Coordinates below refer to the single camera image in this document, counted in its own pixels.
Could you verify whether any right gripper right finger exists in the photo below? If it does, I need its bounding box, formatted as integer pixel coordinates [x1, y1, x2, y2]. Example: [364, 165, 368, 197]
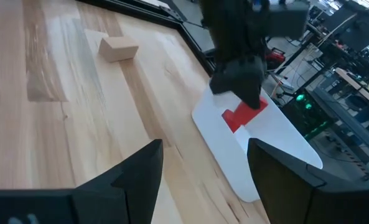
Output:
[247, 138, 369, 224]

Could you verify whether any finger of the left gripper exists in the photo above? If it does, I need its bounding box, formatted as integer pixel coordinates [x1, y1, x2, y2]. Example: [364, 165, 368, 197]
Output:
[208, 62, 236, 96]
[230, 58, 264, 110]

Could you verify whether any white plastic bin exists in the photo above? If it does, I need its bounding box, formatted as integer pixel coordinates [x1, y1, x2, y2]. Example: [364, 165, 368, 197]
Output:
[192, 83, 324, 203]

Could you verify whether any computer tower with green lights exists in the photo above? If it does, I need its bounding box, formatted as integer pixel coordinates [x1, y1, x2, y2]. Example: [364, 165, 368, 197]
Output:
[282, 90, 339, 141]

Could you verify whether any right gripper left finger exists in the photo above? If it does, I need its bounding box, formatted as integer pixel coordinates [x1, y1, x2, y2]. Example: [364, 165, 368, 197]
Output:
[0, 139, 165, 224]

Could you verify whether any long red block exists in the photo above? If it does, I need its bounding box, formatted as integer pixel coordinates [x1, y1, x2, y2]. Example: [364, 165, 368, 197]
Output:
[233, 95, 269, 125]

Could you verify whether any wooden desk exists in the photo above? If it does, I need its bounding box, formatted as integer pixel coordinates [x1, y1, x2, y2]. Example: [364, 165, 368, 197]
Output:
[335, 67, 369, 113]

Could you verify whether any red object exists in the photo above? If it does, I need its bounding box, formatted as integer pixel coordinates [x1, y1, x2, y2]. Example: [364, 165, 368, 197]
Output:
[266, 48, 286, 63]

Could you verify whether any wooden rectangular block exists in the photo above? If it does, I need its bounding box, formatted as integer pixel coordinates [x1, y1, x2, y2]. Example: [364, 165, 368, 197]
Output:
[98, 35, 140, 63]

